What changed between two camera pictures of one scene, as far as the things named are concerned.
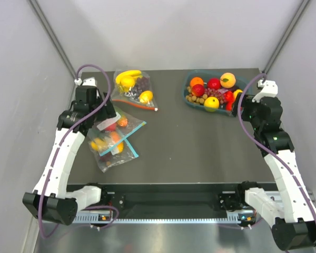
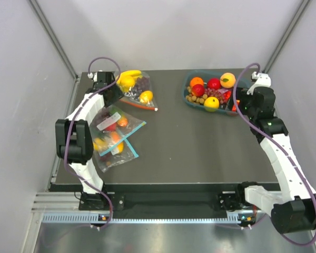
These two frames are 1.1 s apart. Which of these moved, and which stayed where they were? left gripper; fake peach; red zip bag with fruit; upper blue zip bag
Moved: left gripper
Stayed: red zip bag with fruit; fake peach; upper blue zip bag
